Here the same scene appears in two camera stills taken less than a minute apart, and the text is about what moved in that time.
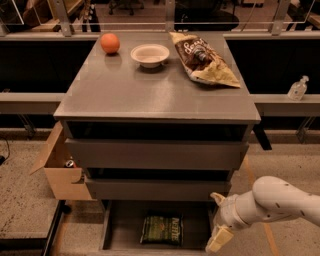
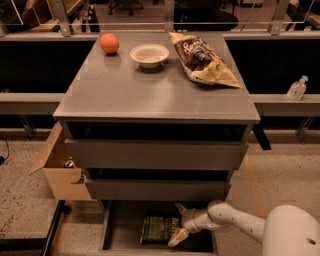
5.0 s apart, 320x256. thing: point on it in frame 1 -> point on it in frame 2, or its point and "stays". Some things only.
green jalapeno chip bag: x=162 y=229 stays
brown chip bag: x=202 y=62 stays
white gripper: x=224 y=212 -> x=189 y=221
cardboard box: x=66 y=183 stays
